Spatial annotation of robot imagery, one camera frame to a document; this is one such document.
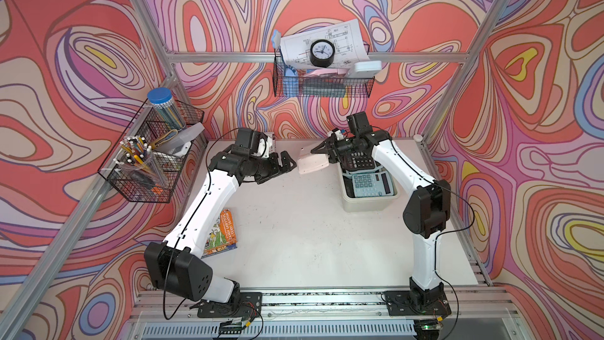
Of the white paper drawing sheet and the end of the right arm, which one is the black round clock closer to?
the white paper drawing sheet

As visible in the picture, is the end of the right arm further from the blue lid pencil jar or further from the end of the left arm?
the blue lid pencil jar

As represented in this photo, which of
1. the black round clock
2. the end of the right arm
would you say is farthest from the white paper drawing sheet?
the end of the right arm

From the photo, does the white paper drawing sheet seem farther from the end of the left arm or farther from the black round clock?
the end of the left arm

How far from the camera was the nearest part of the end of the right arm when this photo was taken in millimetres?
677
